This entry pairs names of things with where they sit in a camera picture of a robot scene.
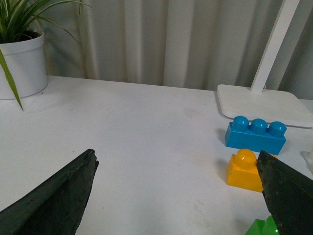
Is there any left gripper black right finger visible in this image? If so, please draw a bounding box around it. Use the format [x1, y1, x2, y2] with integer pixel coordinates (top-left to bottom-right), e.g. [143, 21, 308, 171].
[256, 150, 313, 235]

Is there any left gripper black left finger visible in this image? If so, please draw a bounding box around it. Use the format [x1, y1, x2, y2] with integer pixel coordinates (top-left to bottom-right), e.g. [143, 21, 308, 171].
[0, 149, 99, 235]

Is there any yellow one-stud block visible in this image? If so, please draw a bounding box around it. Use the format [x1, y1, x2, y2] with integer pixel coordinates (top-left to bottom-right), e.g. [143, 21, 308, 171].
[226, 149, 263, 192]

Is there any green block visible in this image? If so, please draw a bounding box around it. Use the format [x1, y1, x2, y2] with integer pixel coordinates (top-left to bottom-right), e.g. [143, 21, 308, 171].
[245, 215, 279, 235]

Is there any blue three-stud block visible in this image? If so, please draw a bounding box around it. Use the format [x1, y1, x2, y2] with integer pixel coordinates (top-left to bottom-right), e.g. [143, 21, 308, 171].
[224, 116, 287, 155]

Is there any white desk lamp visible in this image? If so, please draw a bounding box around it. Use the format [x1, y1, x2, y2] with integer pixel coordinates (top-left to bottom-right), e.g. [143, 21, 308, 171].
[217, 0, 313, 128]

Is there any white plant pot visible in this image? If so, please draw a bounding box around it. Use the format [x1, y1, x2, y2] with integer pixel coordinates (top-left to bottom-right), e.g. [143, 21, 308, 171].
[0, 34, 48, 98]

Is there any grey curtain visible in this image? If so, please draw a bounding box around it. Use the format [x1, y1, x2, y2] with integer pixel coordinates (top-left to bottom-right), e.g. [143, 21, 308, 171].
[29, 0, 313, 100]

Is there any green potted plant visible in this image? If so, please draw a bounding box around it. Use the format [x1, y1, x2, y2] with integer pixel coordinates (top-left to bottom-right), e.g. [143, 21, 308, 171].
[0, 0, 95, 112]

